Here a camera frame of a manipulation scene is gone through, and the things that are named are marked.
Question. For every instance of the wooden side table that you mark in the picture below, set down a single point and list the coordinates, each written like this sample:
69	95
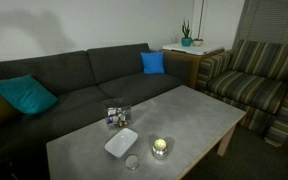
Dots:
190	65

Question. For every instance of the flat white board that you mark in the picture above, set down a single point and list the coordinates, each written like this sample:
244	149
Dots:
194	49

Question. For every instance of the striped armchair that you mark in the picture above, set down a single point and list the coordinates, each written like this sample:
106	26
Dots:
250	86

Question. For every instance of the small white plant pot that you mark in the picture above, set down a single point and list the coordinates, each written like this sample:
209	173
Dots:
197	42

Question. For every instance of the glass jar with liquid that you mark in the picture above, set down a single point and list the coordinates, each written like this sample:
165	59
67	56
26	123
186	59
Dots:
160	148

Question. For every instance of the dark grey fabric sofa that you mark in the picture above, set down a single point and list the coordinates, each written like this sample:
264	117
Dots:
67	96

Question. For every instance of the teal pot with plant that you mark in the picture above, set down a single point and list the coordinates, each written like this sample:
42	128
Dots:
186	40

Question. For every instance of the blue square cushion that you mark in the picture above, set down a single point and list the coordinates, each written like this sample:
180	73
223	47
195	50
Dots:
152	62

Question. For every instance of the wooden coffee table leg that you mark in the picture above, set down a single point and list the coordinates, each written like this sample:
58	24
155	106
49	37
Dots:
226	141

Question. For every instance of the grey window blinds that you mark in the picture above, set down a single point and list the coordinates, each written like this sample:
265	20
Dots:
270	20

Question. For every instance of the white rectangular container lid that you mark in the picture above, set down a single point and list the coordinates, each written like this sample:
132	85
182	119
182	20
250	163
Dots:
121	142

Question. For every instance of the teal cushion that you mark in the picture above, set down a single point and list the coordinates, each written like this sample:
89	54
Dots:
25	94

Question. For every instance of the clear container with candy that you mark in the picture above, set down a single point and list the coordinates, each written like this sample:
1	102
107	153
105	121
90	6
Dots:
118	115

